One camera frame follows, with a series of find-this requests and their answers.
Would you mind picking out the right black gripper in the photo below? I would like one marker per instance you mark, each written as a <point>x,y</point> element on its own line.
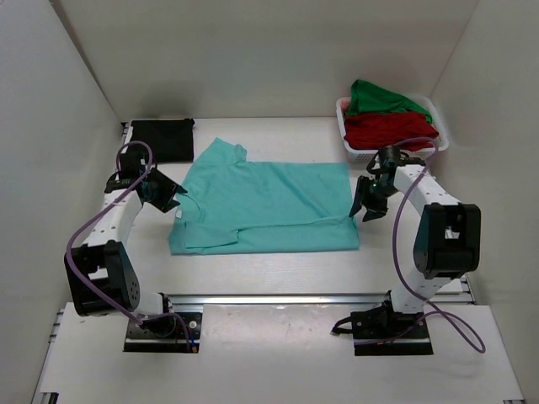
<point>375,210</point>

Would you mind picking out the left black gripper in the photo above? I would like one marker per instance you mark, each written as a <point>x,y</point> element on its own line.
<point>163,202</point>

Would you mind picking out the teal t shirt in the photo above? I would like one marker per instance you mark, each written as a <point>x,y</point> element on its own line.
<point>234,206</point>

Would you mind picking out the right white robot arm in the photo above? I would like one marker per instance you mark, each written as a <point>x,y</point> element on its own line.
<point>446,247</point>

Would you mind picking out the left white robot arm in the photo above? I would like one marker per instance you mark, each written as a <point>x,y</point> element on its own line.
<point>100,274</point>

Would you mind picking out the folded black t shirt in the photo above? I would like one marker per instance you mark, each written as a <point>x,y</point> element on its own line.
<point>171,141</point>

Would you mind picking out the red t shirt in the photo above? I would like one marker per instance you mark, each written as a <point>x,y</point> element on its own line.
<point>373,131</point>

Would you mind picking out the green t shirt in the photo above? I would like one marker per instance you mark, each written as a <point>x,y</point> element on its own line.
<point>367,97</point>

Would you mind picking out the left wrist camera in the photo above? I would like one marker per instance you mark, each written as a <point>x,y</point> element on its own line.
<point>131,165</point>

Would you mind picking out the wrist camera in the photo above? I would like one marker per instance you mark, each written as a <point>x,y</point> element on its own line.
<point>390,157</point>
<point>131,165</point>

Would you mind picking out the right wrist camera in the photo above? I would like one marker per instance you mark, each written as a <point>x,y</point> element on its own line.
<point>390,157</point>

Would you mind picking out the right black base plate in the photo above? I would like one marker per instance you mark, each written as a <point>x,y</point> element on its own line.
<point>382,332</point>

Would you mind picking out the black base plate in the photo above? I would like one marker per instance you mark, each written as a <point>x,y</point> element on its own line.
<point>382,332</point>
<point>165,335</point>

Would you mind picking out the aluminium rail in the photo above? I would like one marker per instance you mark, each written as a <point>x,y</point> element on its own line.
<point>277,300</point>

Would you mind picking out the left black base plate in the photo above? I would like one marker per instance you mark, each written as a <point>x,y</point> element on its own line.
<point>165,335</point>

